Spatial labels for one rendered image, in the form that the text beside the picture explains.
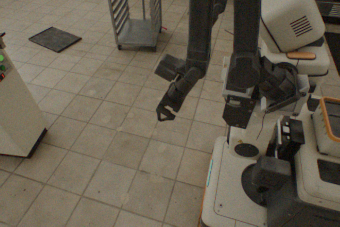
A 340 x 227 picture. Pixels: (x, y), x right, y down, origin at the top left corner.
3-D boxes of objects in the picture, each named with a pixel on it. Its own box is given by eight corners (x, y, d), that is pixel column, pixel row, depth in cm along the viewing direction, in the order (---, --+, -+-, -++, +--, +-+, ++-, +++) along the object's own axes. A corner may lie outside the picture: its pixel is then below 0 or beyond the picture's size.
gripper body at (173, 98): (159, 103, 73) (168, 90, 68) (170, 84, 80) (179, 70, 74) (176, 114, 73) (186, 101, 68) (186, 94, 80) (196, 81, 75)
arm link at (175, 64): (203, 73, 60) (209, 55, 65) (164, 51, 58) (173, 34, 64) (183, 99, 68) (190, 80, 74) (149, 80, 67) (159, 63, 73)
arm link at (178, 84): (197, 84, 65) (201, 72, 69) (176, 72, 64) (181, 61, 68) (187, 98, 70) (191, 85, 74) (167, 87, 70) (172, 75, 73)
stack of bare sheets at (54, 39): (28, 40, 305) (27, 38, 302) (53, 27, 328) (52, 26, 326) (58, 53, 283) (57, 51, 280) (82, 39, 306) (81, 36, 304)
